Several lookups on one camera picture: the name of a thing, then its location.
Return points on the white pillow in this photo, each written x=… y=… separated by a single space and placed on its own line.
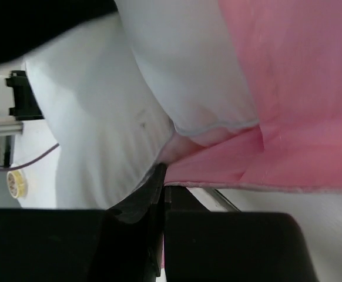
x=152 y=83

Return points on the pink fabric pillowcase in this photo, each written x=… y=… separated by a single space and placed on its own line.
x=291 y=55

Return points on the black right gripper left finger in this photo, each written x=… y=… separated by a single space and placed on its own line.
x=145 y=203

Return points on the yellow tape roll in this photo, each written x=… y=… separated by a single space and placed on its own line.
x=17 y=183

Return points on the aluminium table edge rail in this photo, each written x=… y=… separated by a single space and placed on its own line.
x=10 y=126

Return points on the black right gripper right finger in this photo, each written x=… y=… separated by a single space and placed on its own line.
x=179 y=198

